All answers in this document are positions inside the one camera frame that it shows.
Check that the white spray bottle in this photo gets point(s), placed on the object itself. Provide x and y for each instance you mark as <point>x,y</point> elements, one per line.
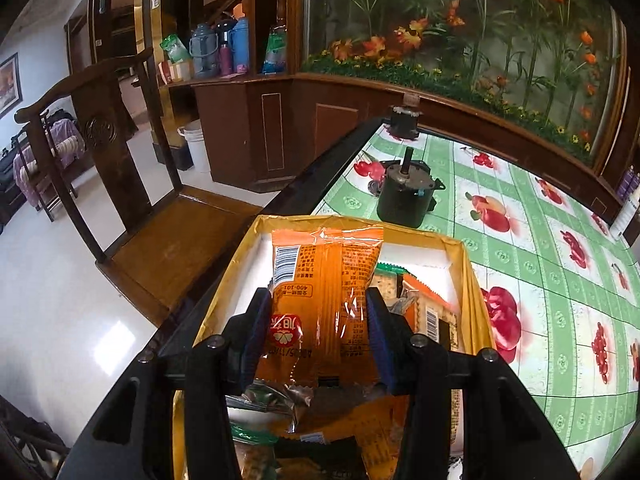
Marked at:
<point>621,221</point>

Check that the yellow cardboard box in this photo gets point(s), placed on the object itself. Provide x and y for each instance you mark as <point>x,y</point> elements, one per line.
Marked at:
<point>465,280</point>

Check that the framed wall picture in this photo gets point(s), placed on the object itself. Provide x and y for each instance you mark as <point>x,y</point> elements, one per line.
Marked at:
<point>10,85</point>

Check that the blue thermos flask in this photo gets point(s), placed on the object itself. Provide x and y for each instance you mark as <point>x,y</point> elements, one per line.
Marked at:
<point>241,40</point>

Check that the dark wooden chair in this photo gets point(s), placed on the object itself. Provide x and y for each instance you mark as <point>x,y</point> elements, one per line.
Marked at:
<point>165,255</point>
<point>40,170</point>

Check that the pink bottle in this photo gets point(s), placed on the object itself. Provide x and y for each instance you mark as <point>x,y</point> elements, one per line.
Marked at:
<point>225,59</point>

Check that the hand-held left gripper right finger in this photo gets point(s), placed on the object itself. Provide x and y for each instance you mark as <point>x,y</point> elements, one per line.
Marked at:
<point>382,345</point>

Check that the white plastic bucket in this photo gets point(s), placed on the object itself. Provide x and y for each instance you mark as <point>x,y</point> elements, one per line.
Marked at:
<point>196,147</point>

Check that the glass artificial flower display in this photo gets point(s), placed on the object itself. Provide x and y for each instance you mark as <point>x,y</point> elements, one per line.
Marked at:
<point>450,35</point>

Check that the light green packet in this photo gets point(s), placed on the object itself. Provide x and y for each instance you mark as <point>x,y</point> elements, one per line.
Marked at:
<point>175,49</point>

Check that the blue green plastic bag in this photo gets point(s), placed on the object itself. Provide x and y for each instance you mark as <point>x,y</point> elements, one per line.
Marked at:
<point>275,50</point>

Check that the grey thermos jug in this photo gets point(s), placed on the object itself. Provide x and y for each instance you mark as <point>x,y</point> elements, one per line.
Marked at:
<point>204,52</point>

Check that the green edged silver foil packet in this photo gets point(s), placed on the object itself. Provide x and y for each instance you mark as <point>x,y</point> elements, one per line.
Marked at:
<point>270,397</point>

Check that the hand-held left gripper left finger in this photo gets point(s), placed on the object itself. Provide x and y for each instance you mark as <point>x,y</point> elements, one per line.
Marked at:
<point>255,340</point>

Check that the dark green snack packet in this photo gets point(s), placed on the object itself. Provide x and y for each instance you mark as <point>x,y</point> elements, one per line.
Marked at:
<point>252,435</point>

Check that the orange cracker packet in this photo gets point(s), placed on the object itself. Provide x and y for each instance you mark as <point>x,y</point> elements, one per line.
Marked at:
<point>435,310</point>

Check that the dark wooden cabinet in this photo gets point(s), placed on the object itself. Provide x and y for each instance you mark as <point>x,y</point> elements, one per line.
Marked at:
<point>280,130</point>

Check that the orange snack packet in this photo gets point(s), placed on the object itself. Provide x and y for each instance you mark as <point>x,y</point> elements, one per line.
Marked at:
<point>320,305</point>

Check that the orange striped packet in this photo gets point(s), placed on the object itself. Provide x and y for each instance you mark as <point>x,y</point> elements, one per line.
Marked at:
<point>370,440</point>

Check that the black electric motor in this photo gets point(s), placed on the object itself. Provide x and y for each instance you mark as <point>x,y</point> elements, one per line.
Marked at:
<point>404,122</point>
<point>405,195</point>

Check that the purple cloth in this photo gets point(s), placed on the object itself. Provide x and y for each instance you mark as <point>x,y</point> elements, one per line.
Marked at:
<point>60,150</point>

